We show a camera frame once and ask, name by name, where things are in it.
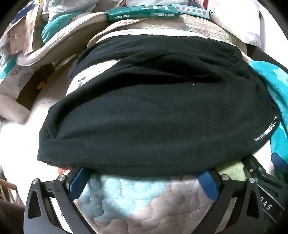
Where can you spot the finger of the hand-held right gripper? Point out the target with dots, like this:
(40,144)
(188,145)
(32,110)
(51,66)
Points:
(253,167)
(277,160)

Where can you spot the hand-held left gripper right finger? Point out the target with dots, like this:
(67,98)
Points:
(208,185)

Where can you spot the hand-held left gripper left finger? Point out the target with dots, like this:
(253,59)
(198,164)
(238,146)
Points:
(77,184)

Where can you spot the black pants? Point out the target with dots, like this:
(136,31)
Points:
(146,101)

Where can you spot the quilted patchwork bedspread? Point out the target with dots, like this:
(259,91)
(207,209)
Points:
(135,202)

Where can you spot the teal fluffy blanket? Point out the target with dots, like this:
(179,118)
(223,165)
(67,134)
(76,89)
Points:
(276,90)

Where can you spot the patterned beige cushion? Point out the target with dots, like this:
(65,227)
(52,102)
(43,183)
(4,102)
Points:
(13,85)

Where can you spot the white pillow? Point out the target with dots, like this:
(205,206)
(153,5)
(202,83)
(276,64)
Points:
(236,24)

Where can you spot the beige padded cushion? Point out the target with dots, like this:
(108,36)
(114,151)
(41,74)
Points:
(67,40)

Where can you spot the teal packet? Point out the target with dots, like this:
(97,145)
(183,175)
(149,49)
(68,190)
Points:
(56,27)

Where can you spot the pile of cardboard boxes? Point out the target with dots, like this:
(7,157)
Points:
(18,33)

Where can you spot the blue shape-printed box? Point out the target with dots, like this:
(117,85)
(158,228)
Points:
(191,10)

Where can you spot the clear plastic bag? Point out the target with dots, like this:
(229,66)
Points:
(65,9)

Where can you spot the green paper packet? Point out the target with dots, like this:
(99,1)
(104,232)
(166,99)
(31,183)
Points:
(139,12)

